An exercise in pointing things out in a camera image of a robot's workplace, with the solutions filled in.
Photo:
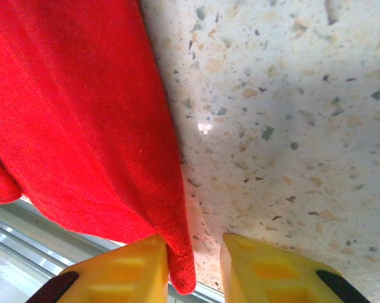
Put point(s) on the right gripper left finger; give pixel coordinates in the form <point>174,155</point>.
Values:
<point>123,277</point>

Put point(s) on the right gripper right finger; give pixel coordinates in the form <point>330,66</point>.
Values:
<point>272,281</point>

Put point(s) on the red t-shirt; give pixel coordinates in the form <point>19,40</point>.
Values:
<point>67,110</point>

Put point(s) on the aluminium rail frame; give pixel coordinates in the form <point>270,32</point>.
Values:
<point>19,246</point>

